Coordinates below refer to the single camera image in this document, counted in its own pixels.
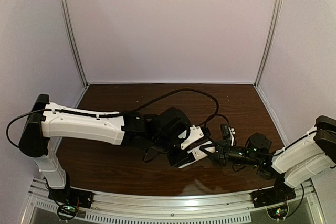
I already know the left circuit board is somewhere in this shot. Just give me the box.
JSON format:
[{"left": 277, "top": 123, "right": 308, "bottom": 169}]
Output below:
[{"left": 56, "top": 204, "right": 79, "bottom": 221}]

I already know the aluminium frame post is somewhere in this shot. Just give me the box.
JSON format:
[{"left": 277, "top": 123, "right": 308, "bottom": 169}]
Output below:
[
  {"left": 254, "top": 0, "right": 284, "bottom": 89},
  {"left": 60, "top": 0, "right": 89, "bottom": 88}
]

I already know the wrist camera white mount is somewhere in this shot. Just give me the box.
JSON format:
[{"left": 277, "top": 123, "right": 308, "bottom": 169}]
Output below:
[
  {"left": 220, "top": 124, "right": 236, "bottom": 146},
  {"left": 178, "top": 125, "right": 209, "bottom": 150}
]

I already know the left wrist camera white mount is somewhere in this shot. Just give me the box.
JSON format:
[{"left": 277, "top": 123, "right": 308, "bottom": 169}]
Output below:
[{"left": 178, "top": 125, "right": 209, "bottom": 150}]

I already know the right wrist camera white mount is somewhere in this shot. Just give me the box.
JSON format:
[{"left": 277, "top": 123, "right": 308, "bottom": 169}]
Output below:
[{"left": 220, "top": 124, "right": 236, "bottom": 146}]

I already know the circuit board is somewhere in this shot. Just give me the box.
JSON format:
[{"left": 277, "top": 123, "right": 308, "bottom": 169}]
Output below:
[
  {"left": 267, "top": 204, "right": 289, "bottom": 221},
  {"left": 56, "top": 204, "right": 79, "bottom": 221}
]

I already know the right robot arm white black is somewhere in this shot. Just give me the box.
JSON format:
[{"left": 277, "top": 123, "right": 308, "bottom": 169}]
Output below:
[{"left": 200, "top": 115, "right": 335, "bottom": 204}]

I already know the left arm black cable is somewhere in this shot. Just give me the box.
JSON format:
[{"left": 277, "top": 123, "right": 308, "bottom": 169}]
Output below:
[{"left": 6, "top": 88, "right": 220, "bottom": 151}]

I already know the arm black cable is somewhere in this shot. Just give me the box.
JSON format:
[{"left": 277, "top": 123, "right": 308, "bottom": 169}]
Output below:
[
  {"left": 204, "top": 113, "right": 336, "bottom": 156},
  {"left": 6, "top": 88, "right": 220, "bottom": 151}
]

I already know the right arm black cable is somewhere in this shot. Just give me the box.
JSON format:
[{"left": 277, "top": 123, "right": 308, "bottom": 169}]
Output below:
[{"left": 204, "top": 113, "right": 336, "bottom": 156}]

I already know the left aluminium frame post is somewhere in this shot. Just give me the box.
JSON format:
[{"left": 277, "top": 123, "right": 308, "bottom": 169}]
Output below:
[{"left": 60, "top": 0, "right": 89, "bottom": 88}]

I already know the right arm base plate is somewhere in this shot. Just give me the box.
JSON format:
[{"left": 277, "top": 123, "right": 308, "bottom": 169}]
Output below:
[{"left": 250, "top": 187, "right": 296, "bottom": 208}]

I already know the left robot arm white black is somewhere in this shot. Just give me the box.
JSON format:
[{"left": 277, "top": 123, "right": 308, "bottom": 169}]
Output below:
[{"left": 9, "top": 94, "right": 196, "bottom": 205}]

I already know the right circuit board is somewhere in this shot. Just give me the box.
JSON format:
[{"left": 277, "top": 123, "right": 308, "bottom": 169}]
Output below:
[{"left": 267, "top": 204, "right": 289, "bottom": 221}]

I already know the white remote control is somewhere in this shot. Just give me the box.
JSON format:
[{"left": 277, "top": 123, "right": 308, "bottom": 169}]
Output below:
[{"left": 178, "top": 141, "right": 212, "bottom": 169}]

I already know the front aluminium rail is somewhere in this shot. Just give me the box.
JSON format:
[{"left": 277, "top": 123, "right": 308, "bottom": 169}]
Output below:
[{"left": 19, "top": 178, "right": 326, "bottom": 223}]

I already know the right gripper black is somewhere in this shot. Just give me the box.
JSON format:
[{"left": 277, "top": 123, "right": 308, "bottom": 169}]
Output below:
[{"left": 200, "top": 141, "right": 260, "bottom": 169}]

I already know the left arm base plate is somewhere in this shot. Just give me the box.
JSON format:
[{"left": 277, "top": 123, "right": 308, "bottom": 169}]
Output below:
[{"left": 48, "top": 187, "right": 94, "bottom": 209}]

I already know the right aluminium frame post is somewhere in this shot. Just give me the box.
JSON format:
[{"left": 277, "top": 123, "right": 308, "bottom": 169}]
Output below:
[{"left": 254, "top": 0, "right": 284, "bottom": 89}]

